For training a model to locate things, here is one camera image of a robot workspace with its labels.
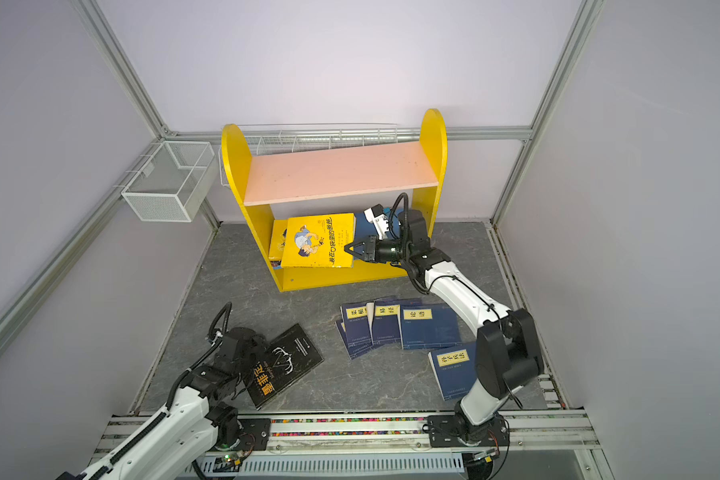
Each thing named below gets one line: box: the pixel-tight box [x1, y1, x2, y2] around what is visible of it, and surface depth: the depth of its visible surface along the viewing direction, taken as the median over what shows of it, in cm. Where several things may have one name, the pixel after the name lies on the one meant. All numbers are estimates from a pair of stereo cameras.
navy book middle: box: [366, 299, 404, 349], surface depth 91 cm
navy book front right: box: [428, 343, 477, 401], surface depth 85 cm
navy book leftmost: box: [335, 302, 373, 360], surface depth 91 cm
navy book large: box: [401, 304, 462, 350], surface depth 91 cm
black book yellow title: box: [244, 323, 325, 410], surface depth 86 cm
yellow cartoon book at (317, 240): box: [281, 213, 355, 268], surface depth 80 cm
